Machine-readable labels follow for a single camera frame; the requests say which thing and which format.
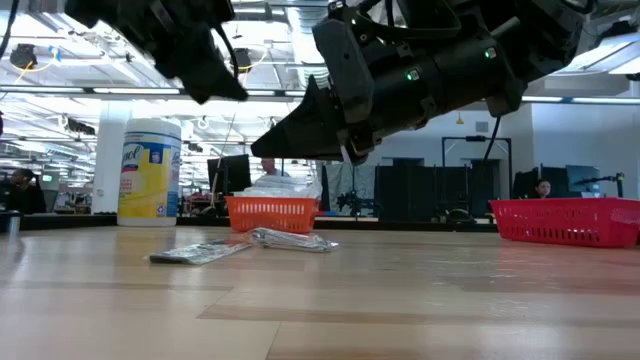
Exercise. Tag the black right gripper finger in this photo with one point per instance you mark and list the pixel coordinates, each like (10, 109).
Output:
(310, 152)
(310, 122)

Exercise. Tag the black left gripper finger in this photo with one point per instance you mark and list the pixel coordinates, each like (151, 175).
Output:
(200, 92)
(215, 75)

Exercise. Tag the clear bag of cotton swabs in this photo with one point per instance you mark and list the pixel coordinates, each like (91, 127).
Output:
(280, 187)

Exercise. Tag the black comb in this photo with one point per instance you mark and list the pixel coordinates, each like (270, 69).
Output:
(200, 252)

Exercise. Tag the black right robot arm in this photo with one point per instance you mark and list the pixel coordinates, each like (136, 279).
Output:
(500, 40)

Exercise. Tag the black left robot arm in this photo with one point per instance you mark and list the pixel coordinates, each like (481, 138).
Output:
(90, 10)

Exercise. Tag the grey fabric sheet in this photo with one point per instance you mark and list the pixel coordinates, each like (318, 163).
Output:
(340, 182)

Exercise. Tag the person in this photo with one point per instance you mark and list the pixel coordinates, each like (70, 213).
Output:
(22, 195)
(542, 189)
(270, 167)

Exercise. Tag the overhead LED light bar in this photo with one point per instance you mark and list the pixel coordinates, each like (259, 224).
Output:
(135, 91)

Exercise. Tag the orange plastic basket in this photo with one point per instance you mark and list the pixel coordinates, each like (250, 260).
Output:
(270, 215)

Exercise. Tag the black computer monitor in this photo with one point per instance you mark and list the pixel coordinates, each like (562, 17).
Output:
(230, 172)

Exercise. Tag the Lysol wipes canister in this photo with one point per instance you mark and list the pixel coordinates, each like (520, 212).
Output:
(147, 170)

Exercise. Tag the black partition panel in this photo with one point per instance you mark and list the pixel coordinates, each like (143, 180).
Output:
(405, 192)

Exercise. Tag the white column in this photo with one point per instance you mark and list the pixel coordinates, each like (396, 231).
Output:
(110, 165)

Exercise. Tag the grey computer monitor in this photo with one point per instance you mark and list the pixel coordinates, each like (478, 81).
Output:
(582, 180)

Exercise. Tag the red plastic basket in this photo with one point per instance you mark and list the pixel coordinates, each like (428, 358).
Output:
(560, 222)

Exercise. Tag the black overhead camera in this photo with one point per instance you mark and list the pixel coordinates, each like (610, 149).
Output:
(245, 57)
(22, 55)

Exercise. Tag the black metal frame stand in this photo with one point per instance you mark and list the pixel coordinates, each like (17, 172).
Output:
(354, 190)
(460, 137)

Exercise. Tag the silver ceiling air duct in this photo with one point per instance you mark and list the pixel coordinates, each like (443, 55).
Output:
(300, 30)

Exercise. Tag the black aluminium table frame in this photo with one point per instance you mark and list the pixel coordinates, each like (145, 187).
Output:
(400, 225)

